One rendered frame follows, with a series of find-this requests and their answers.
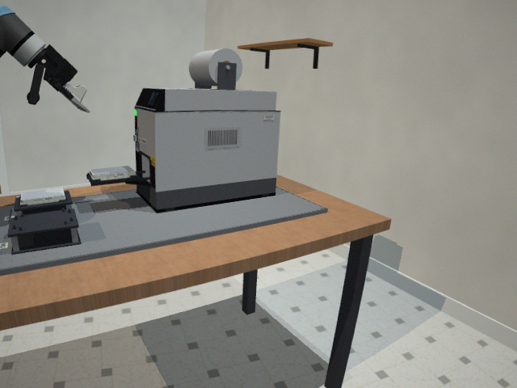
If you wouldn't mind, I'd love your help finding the grey cylinder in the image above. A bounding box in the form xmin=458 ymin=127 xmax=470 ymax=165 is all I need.
xmin=189 ymin=48 xmax=242 ymax=86

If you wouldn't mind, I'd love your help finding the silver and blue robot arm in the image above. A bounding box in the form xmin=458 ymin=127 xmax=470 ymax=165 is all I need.
xmin=0 ymin=5 xmax=46 ymax=105

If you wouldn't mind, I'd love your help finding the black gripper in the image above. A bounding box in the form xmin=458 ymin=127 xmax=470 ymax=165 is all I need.
xmin=27 ymin=45 xmax=90 ymax=113

